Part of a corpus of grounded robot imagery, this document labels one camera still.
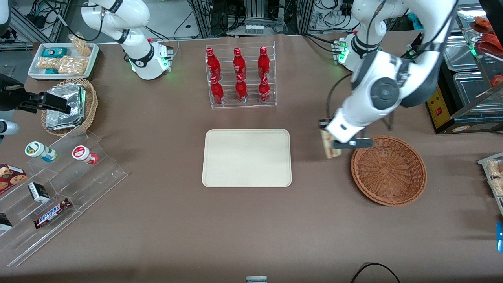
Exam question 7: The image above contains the oval light wicker basket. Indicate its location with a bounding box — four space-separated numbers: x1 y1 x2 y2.
41 78 99 137

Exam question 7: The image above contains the clear tray with snacks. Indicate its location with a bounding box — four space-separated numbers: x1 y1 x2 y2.
477 152 503 217

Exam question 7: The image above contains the green lid white cup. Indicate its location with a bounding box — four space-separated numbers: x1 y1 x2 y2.
25 141 57 162

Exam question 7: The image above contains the red cola bottle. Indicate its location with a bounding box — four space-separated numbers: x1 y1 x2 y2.
210 75 225 105
233 47 247 80
258 76 271 104
206 47 222 81
257 46 271 79
235 74 248 103

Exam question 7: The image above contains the black cable loop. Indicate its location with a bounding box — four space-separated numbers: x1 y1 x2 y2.
350 263 401 283

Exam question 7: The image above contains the clear acrylic bottle rack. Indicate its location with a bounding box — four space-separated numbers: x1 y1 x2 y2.
205 41 277 110

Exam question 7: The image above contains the silver foil wrapped pack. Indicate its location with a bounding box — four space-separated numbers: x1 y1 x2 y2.
46 83 86 118
45 112 85 131

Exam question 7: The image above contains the brown snickers bar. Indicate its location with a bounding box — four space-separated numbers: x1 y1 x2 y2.
33 198 73 230

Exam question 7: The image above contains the red lid white cup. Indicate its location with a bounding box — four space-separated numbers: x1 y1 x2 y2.
72 145 99 165

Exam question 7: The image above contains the red cookie box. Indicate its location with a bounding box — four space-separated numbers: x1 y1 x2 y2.
0 163 28 195

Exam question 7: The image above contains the clear acrylic stepped shelf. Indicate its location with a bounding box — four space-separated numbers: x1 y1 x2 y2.
0 130 129 268

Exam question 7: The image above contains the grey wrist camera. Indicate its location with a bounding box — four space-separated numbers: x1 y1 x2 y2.
0 120 19 136
331 138 374 150

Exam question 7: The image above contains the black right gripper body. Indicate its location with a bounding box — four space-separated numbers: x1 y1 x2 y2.
0 75 25 112

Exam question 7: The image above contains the large teal snack packet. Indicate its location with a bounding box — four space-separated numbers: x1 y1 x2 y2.
42 47 68 58

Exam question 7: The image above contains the triangular sandwich with filling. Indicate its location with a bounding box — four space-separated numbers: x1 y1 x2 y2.
320 130 343 159

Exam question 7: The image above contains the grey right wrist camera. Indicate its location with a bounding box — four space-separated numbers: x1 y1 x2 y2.
0 120 19 136

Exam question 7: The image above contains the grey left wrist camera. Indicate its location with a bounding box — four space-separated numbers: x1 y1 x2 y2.
331 138 374 150

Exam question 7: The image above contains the white rectangular snack tray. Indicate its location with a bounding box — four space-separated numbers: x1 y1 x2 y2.
28 42 99 81

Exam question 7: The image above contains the clear bag of puffed snacks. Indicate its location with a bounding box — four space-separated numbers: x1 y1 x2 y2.
58 56 89 76
69 33 92 57
37 57 60 70

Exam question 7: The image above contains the steel food pan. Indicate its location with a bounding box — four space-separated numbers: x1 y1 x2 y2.
454 72 503 114
443 35 488 72

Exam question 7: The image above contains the teal cloth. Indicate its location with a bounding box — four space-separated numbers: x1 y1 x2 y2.
409 12 425 30

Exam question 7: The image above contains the small black white carton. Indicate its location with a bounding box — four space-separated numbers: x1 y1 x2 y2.
28 182 50 203

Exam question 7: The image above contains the round brown wicker basket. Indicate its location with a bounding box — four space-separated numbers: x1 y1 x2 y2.
351 136 428 207

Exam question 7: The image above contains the cream rectangular plastic tray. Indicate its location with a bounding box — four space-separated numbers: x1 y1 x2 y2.
202 129 292 188

